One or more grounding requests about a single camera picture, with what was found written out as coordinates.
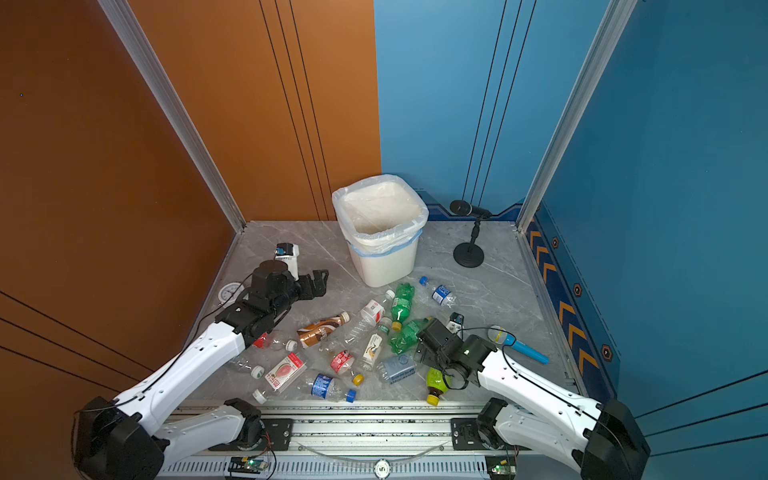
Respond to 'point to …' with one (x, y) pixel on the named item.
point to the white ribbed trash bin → (385, 268)
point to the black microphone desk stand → (469, 254)
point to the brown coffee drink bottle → (317, 331)
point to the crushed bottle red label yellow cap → (342, 363)
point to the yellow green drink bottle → (438, 383)
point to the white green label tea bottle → (375, 343)
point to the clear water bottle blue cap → (396, 368)
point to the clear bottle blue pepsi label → (440, 293)
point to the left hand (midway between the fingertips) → (314, 270)
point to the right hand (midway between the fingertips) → (428, 358)
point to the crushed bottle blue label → (329, 388)
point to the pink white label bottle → (286, 372)
